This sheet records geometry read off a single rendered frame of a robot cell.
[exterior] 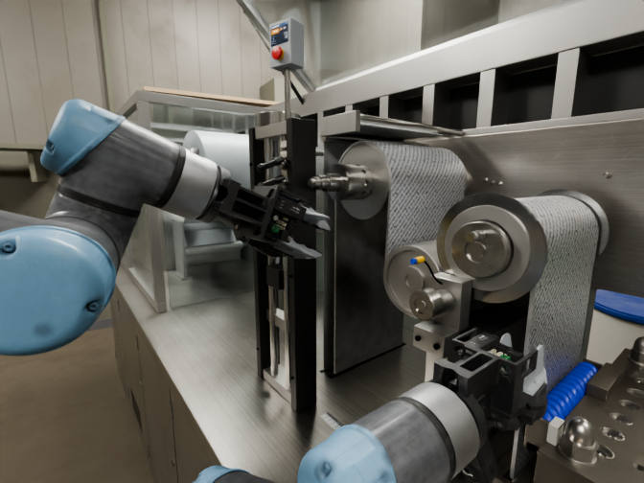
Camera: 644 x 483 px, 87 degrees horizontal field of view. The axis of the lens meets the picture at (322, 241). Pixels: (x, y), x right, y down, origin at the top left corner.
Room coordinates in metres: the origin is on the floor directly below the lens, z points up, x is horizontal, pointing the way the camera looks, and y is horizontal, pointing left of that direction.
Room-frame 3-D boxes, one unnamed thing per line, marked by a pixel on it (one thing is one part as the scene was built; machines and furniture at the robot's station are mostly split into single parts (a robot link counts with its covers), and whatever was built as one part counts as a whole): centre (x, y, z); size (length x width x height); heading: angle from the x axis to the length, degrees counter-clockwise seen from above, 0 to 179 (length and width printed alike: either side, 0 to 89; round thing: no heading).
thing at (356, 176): (0.63, -0.05, 1.33); 0.06 x 0.06 x 0.06; 38
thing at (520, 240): (0.52, -0.32, 1.25); 0.26 x 0.12 x 0.12; 128
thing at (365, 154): (0.73, -0.17, 1.33); 0.25 x 0.14 x 0.14; 128
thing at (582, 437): (0.34, -0.29, 1.05); 0.04 x 0.04 x 0.04
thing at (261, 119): (1.08, 0.13, 1.50); 0.14 x 0.14 x 0.06
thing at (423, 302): (0.43, -0.14, 1.18); 0.04 x 0.02 x 0.04; 38
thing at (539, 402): (0.35, -0.23, 1.09); 0.09 x 0.05 x 0.02; 127
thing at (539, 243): (0.45, -0.22, 1.25); 0.15 x 0.01 x 0.15; 38
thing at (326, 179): (0.60, 0.00, 1.33); 0.06 x 0.03 x 0.03; 128
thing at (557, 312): (0.48, -0.36, 1.11); 0.23 x 0.01 x 0.18; 128
